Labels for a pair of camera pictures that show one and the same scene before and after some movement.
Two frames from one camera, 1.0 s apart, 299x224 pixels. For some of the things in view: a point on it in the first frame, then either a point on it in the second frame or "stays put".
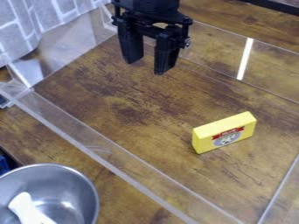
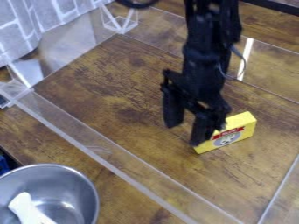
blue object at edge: x=4 y=165 stays put
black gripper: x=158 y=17 -> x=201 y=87
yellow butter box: x=223 y=132 stays put
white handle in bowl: x=28 y=214 stays put
